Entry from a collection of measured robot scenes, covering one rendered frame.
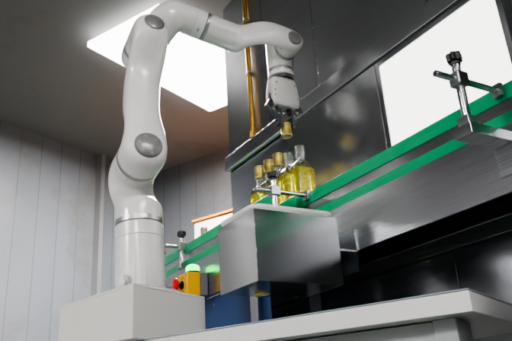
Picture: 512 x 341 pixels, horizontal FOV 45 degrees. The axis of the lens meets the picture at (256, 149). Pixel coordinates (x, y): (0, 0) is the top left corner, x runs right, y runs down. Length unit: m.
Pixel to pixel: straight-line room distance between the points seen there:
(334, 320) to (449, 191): 0.36
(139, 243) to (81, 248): 3.95
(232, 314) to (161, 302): 0.43
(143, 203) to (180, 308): 0.27
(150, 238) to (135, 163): 0.19
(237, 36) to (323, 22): 0.34
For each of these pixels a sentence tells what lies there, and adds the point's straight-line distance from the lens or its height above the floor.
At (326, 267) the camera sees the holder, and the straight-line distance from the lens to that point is 1.39.
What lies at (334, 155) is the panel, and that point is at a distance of 1.88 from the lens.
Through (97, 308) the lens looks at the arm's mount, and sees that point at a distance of 1.43.
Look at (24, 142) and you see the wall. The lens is 5.33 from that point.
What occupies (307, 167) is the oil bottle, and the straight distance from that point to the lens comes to 1.78.
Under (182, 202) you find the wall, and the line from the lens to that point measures 5.82.
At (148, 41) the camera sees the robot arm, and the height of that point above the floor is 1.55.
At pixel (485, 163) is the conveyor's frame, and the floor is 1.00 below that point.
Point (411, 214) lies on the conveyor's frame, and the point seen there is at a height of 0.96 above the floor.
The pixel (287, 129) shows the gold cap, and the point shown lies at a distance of 1.88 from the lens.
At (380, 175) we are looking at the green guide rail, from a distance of 1.46.
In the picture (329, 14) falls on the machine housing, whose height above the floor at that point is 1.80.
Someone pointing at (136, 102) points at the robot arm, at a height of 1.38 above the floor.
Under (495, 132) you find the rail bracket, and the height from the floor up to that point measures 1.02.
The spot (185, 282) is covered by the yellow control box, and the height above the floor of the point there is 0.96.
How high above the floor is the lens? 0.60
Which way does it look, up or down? 23 degrees up
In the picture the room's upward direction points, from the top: 4 degrees counter-clockwise
